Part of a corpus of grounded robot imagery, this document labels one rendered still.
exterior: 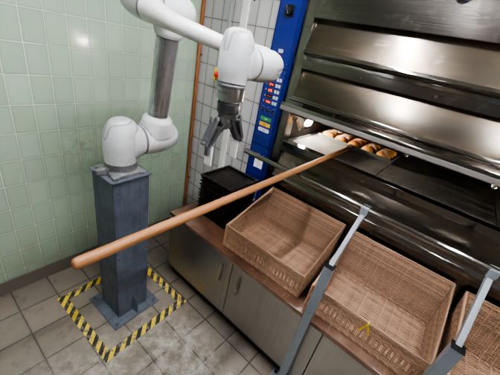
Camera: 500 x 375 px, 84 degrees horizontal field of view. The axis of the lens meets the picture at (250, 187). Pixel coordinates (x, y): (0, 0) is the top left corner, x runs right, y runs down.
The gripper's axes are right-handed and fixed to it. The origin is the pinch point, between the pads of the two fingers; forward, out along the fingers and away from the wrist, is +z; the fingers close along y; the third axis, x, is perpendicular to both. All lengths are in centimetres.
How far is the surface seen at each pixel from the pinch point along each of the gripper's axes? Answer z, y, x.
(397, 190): 15, -85, 54
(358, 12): -62, -87, 3
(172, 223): 13.6, 25.9, 6.3
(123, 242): 13.6, 41.1, 5.1
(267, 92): -14, -87, -39
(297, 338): 85, -26, 44
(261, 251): 61, -38, 7
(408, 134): -14, -80, 48
